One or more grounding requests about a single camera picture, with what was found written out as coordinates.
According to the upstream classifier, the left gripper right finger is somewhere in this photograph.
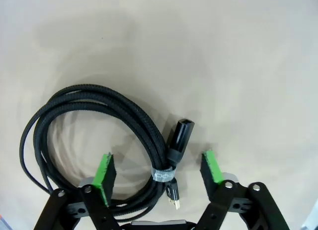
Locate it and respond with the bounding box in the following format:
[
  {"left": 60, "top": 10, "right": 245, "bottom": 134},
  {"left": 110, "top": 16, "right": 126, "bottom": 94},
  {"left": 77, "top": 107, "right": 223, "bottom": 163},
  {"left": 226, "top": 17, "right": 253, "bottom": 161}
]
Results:
[{"left": 196, "top": 149, "right": 291, "bottom": 230}]

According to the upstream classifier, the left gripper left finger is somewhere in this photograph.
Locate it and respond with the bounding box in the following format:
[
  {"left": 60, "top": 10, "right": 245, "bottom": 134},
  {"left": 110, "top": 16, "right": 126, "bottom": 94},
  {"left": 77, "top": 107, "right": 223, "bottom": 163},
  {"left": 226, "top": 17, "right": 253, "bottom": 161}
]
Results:
[{"left": 33, "top": 152, "right": 122, "bottom": 230}]

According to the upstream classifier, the braided USB cable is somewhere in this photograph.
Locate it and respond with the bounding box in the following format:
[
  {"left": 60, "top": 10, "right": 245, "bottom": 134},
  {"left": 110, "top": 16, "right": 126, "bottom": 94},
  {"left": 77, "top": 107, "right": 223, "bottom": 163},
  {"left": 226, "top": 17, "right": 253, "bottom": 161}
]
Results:
[{"left": 19, "top": 83, "right": 196, "bottom": 220}]

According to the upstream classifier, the grey cable tie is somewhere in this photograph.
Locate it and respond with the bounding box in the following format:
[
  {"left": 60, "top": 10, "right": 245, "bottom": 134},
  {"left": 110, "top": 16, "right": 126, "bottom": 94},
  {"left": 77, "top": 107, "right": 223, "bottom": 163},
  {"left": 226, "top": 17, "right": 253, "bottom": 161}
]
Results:
[{"left": 151, "top": 166, "right": 176, "bottom": 183}]

